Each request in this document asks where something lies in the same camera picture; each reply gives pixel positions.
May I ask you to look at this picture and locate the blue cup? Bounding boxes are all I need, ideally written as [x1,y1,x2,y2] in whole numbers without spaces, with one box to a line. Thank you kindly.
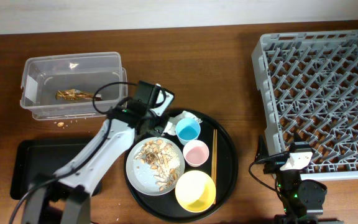
[175,118,201,145]

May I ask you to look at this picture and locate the pink cup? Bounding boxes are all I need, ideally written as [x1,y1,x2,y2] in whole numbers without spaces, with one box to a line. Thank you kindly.
[183,140,209,167]

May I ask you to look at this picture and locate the wooden chopstick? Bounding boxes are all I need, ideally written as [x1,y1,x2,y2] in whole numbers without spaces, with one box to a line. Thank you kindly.
[214,130,218,192]
[211,129,217,183]

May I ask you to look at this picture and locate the gold snack wrapper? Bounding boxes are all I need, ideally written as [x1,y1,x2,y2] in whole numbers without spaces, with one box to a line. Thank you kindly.
[55,89,102,101]

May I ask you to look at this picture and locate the white tissue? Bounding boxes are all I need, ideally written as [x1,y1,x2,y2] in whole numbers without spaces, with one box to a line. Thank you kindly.
[163,111,202,136]

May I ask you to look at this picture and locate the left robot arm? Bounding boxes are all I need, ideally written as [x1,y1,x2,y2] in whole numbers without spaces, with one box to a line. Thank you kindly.
[20,95,174,223]

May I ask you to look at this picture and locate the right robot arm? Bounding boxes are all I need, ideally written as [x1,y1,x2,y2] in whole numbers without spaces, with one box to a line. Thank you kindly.
[251,133,327,224]

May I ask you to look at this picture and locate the grey dishwasher rack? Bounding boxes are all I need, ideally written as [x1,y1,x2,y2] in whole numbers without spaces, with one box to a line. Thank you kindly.
[252,30,358,181]

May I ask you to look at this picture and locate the clear plastic waste bin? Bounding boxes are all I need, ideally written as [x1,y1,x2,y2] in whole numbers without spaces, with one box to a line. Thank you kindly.
[20,52,127,120]

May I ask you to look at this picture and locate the food scraps on plate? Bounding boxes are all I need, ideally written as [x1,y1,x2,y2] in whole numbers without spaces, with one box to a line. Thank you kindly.
[133,138,181,193]

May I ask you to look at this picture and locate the grey plate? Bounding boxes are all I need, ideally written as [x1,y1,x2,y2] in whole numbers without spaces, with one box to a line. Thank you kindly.
[126,137,185,196]

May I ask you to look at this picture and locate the yellow bowl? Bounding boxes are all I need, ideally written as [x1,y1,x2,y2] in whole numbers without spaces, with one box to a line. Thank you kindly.
[175,170,216,213]

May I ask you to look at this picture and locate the round black serving tray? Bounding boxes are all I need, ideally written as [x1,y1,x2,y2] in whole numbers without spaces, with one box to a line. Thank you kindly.
[124,109,239,223]

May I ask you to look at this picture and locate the black rectangular tray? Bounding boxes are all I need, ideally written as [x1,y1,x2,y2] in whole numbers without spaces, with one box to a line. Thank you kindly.
[10,138,91,200]

